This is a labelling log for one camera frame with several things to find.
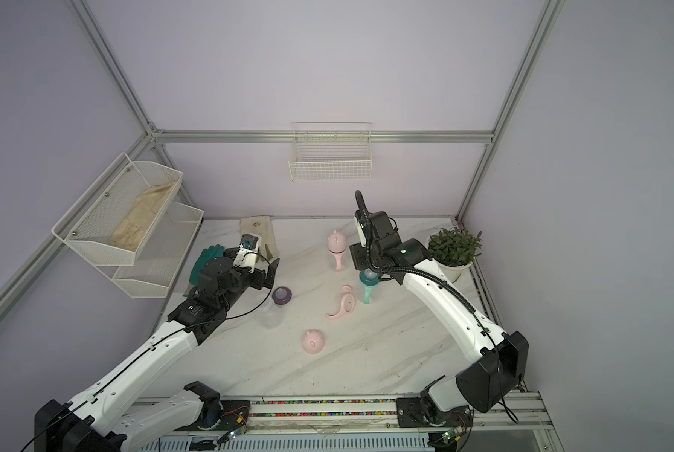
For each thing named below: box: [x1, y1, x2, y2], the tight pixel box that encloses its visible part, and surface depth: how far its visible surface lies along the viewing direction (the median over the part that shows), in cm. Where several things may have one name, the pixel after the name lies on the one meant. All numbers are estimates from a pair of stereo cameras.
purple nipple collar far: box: [271, 286, 293, 306], surface depth 97 cm
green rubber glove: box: [189, 243, 225, 286], surface depth 109 cm
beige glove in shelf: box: [108, 181, 176, 251], surface depth 81 cm
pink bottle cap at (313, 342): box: [302, 329, 326, 356], surface depth 85 cm
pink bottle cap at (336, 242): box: [326, 228, 348, 254], surface depth 94 cm
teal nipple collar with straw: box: [359, 267, 381, 287], surface depth 87 cm
